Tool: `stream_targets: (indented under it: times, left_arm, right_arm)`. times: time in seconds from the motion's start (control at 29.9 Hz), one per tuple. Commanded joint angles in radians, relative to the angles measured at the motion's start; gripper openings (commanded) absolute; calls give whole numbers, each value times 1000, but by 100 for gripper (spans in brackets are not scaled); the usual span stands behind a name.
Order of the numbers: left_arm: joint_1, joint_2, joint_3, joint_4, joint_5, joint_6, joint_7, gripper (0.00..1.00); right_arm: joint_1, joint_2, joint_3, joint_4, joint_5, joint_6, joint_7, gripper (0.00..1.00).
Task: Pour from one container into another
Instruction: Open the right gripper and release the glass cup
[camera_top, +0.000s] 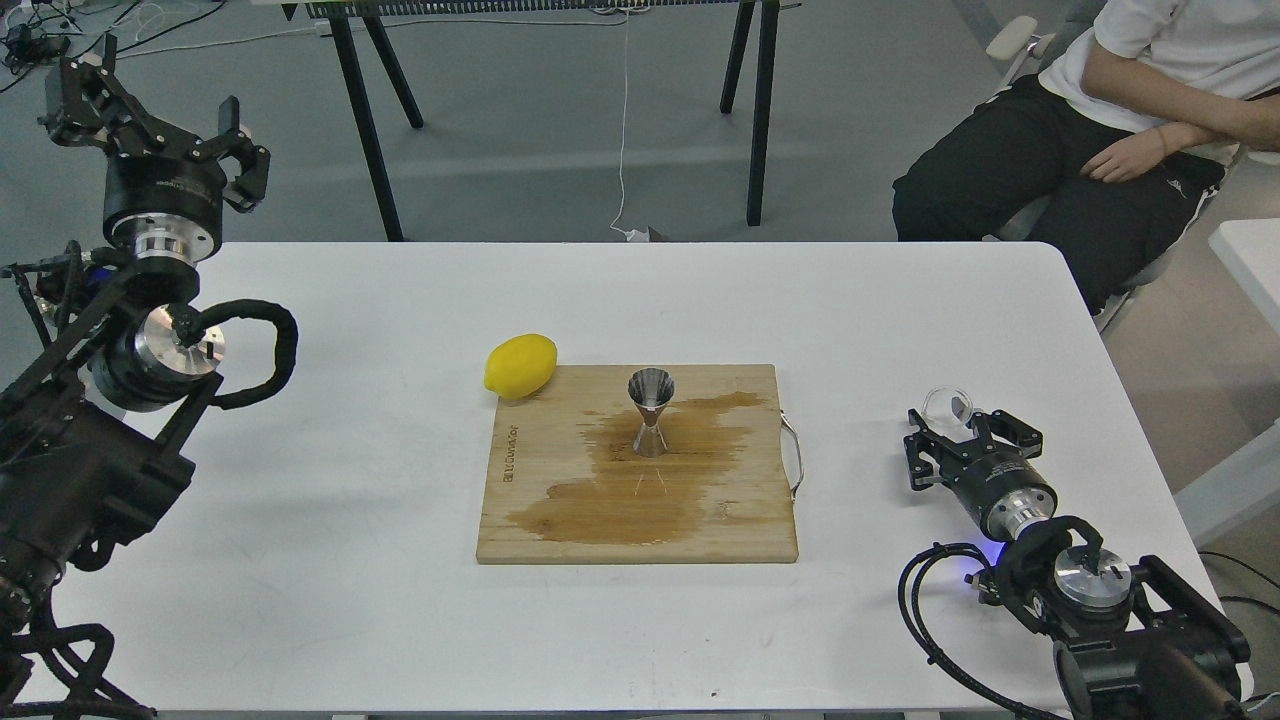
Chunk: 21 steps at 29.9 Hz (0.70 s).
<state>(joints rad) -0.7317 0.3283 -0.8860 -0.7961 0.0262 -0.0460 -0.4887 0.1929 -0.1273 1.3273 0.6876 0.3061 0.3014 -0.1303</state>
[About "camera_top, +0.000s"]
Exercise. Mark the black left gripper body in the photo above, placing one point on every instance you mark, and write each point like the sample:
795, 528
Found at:
151, 186

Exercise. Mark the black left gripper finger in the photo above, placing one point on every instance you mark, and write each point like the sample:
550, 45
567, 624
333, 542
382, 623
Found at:
245, 191
86, 105

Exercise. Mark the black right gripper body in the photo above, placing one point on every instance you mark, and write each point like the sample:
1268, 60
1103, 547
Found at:
1003, 494

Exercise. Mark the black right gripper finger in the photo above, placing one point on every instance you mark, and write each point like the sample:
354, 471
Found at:
933, 459
1003, 432

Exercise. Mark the clear glass measuring cup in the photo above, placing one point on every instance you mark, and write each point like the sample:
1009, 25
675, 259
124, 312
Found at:
948, 409

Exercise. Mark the steel double jigger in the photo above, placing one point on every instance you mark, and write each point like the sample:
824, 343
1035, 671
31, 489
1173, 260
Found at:
650, 389

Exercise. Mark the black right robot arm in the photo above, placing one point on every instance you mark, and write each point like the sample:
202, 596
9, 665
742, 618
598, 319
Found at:
1130, 641

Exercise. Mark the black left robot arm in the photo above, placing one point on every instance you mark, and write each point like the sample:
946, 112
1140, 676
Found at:
94, 427

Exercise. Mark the person left hand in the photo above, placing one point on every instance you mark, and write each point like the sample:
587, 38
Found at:
1130, 157

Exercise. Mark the seated person white shirt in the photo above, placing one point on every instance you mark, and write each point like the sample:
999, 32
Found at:
1205, 71

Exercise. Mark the yellow lemon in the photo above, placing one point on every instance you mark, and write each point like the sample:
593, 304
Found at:
521, 366

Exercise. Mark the wooden cutting board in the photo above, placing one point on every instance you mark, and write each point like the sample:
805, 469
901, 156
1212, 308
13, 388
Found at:
565, 486

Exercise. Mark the white office chair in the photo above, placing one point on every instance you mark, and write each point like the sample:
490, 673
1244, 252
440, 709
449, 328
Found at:
1018, 42

